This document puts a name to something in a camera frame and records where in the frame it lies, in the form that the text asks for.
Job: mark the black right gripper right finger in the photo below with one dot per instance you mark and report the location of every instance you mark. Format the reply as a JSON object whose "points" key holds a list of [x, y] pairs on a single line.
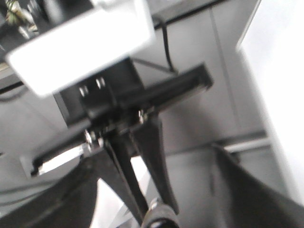
{"points": [[148, 138]]}

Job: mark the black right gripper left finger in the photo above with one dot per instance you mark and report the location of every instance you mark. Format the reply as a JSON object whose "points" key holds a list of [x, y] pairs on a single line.
{"points": [[117, 172]]}

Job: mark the whiteboard stand leg with caster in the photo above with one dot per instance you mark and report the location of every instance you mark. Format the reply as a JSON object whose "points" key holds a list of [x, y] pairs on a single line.
{"points": [[235, 148]]}

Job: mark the white whiteboard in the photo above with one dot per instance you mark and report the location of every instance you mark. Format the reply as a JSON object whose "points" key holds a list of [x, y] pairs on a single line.
{"points": [[272, 49]]}

